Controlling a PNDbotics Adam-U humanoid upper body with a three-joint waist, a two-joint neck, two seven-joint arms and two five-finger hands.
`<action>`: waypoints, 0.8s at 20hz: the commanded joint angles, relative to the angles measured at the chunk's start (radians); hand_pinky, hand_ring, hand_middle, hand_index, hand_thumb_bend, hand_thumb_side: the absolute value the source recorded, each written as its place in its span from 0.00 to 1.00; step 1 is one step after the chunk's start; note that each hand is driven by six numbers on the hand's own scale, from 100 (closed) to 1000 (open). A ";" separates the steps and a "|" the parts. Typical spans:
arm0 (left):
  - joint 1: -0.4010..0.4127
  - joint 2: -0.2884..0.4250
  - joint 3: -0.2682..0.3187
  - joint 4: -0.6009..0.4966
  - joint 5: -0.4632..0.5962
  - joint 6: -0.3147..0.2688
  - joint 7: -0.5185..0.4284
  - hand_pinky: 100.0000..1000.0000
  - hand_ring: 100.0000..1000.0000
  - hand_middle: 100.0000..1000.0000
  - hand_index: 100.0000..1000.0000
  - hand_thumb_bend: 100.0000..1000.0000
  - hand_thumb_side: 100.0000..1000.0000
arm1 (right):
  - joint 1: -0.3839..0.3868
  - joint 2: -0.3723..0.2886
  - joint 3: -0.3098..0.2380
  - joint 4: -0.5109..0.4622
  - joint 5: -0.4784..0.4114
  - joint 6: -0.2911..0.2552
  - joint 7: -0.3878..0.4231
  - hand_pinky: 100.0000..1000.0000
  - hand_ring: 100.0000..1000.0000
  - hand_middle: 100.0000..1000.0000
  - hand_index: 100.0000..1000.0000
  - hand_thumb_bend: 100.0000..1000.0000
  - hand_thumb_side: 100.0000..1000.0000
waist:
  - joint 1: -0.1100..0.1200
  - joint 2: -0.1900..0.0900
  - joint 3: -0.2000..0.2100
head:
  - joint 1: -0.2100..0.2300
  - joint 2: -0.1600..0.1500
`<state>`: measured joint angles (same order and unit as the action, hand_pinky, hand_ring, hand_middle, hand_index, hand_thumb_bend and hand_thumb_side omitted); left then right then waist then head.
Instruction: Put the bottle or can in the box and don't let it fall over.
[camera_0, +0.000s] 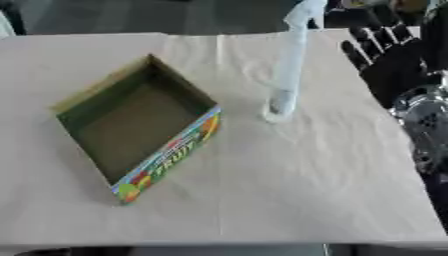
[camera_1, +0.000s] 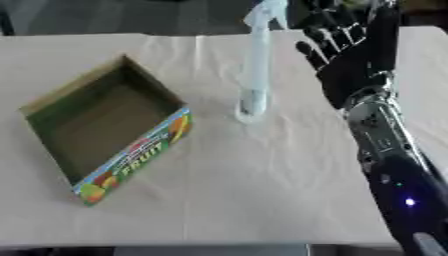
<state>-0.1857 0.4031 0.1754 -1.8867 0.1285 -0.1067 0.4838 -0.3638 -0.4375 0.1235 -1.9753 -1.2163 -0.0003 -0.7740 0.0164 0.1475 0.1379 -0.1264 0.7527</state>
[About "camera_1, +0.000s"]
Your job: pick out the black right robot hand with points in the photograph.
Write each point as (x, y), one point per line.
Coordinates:
(356, 63)

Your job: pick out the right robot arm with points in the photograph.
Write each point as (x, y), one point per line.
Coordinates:
(396, 156)

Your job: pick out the clear plastic bottle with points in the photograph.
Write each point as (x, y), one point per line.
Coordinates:
(256, 66)

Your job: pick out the open cardboard box green inside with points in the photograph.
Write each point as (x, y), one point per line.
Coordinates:
(108, 128)

